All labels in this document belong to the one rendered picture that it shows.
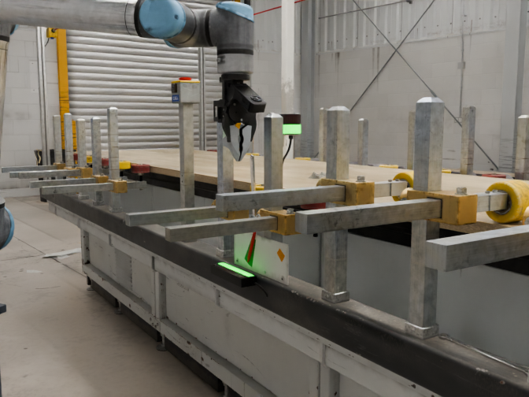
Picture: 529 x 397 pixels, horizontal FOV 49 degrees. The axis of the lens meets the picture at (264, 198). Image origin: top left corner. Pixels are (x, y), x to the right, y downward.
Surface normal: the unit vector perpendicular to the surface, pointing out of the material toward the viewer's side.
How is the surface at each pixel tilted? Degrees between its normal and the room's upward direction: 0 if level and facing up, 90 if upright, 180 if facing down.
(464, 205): 90
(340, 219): 90
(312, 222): 90
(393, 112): 90
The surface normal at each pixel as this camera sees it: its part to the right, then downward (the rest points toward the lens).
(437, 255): -0.84, 0.07
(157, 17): -0.13, 0.14
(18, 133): 0.62, 0.11
